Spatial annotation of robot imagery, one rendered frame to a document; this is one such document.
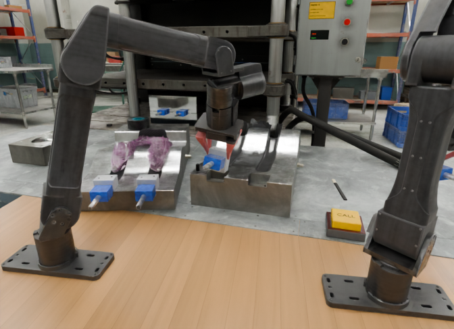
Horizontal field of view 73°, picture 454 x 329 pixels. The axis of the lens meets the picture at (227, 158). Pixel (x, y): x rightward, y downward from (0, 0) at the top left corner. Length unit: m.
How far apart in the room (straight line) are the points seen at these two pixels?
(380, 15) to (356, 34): 6.00
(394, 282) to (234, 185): 0.40
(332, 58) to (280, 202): 0.93
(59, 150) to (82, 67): 0.15
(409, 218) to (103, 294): 0.51
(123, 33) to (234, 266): 0.46
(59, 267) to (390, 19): 7.37
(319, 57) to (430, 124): 1.10
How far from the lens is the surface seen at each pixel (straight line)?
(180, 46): 0.61
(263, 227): 0.74
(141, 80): 1.74
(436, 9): 0.55
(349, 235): 0.74
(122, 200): 0.84
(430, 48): 0.50
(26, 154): 1.31
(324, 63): 1.56
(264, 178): 0.80
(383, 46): 7.57
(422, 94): 0.50
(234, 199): 0.79
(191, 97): 1.62
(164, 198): 0.81
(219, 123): 0.68
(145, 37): 0.59
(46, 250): 0.67
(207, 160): 0.74
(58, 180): 0.60
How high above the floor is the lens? 1.20
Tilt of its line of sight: 20 degrees down
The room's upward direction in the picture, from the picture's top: straight up
